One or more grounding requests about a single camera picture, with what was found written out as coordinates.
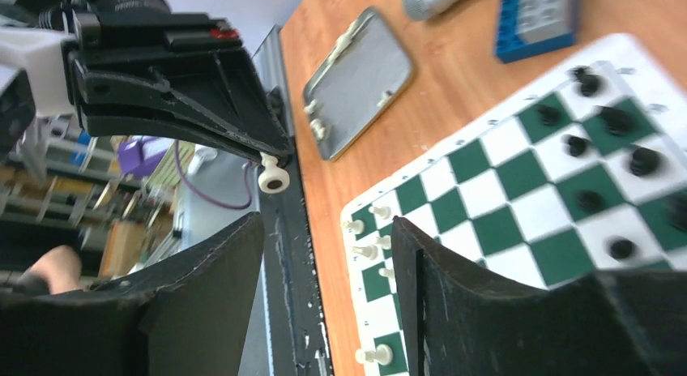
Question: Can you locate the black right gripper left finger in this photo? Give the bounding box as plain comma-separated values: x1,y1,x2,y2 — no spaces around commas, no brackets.
1,212,265,375

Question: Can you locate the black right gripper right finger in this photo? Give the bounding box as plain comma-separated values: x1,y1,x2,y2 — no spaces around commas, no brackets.
391,217,686,375

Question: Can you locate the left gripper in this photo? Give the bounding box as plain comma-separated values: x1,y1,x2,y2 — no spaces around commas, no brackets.
62,9,292,165

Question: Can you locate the white bishop piece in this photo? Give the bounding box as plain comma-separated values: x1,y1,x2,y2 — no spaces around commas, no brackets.
258,152,290,194

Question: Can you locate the green white chess board mat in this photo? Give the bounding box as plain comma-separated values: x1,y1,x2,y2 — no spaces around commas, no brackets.
340,33,686,375

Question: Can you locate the person hand in background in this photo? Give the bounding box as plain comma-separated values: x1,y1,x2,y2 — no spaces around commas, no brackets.
24,246,83,294

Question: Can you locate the silver tin lid tray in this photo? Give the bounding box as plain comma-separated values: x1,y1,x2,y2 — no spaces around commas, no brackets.
303,6,416,161

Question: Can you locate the grey and blue brick stack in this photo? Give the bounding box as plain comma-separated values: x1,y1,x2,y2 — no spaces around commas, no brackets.
494,0,580,63

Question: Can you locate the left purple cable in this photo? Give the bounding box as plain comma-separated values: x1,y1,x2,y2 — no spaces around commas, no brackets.
173,139,254,212

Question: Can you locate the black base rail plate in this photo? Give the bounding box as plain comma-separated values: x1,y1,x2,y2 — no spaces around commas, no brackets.
259,154,333,375

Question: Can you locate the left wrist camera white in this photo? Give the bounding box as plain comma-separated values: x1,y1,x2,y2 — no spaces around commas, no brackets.
1,27,75,118

